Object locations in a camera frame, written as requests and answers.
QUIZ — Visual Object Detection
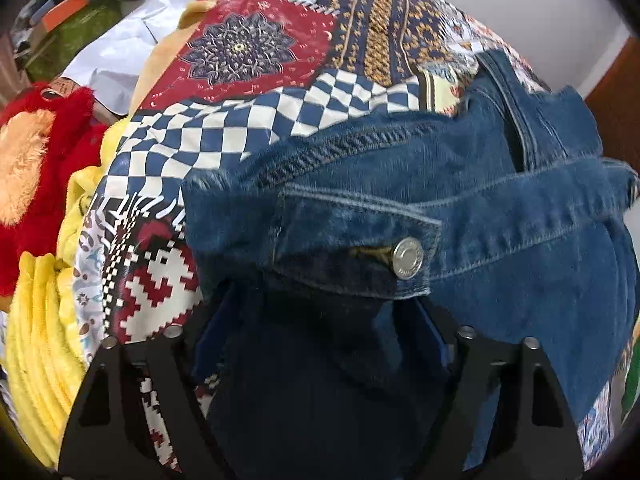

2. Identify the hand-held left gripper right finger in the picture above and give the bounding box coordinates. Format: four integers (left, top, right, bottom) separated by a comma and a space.
415, 297, 586, 478

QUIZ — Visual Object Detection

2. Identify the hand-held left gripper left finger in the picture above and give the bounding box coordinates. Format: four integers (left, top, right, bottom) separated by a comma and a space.
57, 285, 236, 480

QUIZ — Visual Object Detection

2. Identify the blue denim jacket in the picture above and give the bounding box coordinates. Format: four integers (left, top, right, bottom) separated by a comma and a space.
181, 49, 640, 480

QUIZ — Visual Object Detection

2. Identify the yellow fleece blanket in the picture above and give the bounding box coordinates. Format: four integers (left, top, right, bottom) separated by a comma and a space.
5, 115, 136, 468

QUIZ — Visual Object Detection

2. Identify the red plush toy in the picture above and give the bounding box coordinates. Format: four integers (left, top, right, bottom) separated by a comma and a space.
0, 84, 113, 297

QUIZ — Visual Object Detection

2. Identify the patchwork printed blanket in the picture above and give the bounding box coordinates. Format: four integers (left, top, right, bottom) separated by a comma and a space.
70, 0, 631, 476

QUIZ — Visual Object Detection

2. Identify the white shirt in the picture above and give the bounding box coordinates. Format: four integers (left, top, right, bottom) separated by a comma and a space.
62, 0, 203, 116

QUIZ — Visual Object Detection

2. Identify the green patterned cloth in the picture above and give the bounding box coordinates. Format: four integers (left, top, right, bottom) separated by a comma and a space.
22, 2, 123, 81

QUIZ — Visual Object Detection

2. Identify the orange box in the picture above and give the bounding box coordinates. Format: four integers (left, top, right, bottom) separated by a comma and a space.
37, 0, 93, 33

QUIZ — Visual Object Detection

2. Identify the pile of clutter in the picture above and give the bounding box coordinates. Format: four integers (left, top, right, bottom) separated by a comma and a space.
10, 0, 81, 56

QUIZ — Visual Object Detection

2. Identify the wooden door frame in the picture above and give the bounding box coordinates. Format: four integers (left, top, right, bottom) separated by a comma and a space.
582, 35, 640, 161

